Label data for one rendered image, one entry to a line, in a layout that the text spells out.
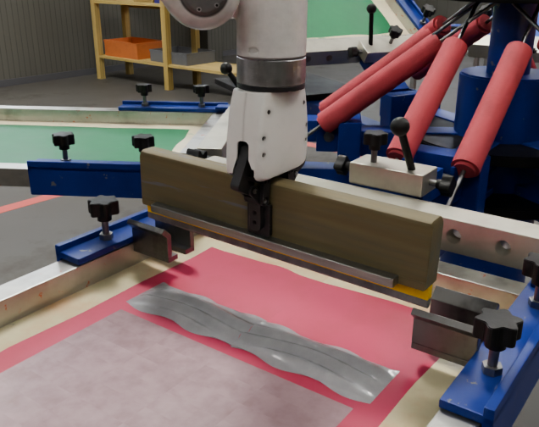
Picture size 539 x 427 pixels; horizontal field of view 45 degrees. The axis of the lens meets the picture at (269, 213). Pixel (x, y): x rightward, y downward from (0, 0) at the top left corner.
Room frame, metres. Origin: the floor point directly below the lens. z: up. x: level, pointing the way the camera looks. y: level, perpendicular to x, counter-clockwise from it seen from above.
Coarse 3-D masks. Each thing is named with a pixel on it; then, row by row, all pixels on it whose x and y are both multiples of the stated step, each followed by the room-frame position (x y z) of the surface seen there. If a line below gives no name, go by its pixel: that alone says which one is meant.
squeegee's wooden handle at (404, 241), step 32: (160, 160) 0.80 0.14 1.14; (192, 160) 0.78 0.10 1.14; (160, 192) 0.80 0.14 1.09; (192, 192) 0.76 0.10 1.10; (224, 192) 0.73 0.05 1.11; (288, 192) 0.68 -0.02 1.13; (320, 192) 0.66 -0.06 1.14; (288, 224) 0.68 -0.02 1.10; (320, 224) 0.65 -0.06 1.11; (352, 224) 0.63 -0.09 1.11; (384, 224) 0.61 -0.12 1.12; (416, 224) 0.59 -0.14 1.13; (352, 256) 0.63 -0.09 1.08; (384, 256) 0.61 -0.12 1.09; (416, 256) 0.59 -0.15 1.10; (416, 288) 0.59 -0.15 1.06
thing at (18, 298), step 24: (72, 264) 0.79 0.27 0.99; (96, 264) 0.81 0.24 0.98; (120, 264) 0.84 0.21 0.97; (0, 288) 0.72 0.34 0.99; (24, 288) 0.72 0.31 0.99; (48, 288) 0.75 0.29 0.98; (72, 288) 0.78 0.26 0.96; (432, 288) 0.77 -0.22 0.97; (456, 288) 0.75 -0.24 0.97; (480, 288) 0.74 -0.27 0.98; (504, 288) 0.72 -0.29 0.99; (0, 312) 0.69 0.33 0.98; (24, 312) 0.71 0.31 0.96
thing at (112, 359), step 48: (144, 288) 0.79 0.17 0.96; (192, 288) 0.79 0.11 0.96; (240, 288) 0.79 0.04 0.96; (288, 288) 0.79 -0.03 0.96; (48, 336) 0.67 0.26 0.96; (96, 336) 0.67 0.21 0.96; (144, 336) 0.67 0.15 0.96; (192, 336) 0.67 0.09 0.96; (0, 384) 0.57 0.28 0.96; (48, 384) 0.57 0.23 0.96; (96, 384) 0.57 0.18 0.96; (144, 384) 0.57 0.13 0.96
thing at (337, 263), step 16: (160, 208) 0.78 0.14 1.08; (176, 208) 0.78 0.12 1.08; (192, 224) 0.75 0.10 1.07; (208, 224) 0.73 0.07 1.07; (224, 224) 0.73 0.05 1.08; (256, 240) 0.69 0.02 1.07; (272, 240) 0.68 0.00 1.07; (304, 256) 0.65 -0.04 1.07; (320, 256) 0.64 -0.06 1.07; (352, 272) 0.62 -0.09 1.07; (368, 272) 0.60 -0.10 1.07; (384, 272) 0.60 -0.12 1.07
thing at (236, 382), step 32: (320, 288) 0.79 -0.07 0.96; (288, 320) 0.70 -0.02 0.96; (320, 320) 0.70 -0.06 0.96; (352, 320) 0.70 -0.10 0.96; (384, 320) 0.70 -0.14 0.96; (224, 352) 0.63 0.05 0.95; (384, 352) 0.63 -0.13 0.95; (416, 352) 0.63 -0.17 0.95; (192, 384) 0.57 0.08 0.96; (224, 384) 0.57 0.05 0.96; (256, 384) 0.57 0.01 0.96; (288, 384) 0.57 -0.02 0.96; (320, 384) 0.57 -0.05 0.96; (160, 416) 0.52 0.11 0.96; (192, 416) 0.52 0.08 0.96; (224, 416) 0.52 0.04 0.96; (256, 416) 0.52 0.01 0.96; (288, 416) 0.52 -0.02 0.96; (320, 416) 0.52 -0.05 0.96; (352, 416) 0.52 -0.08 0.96; (384, 416) 0.52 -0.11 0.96
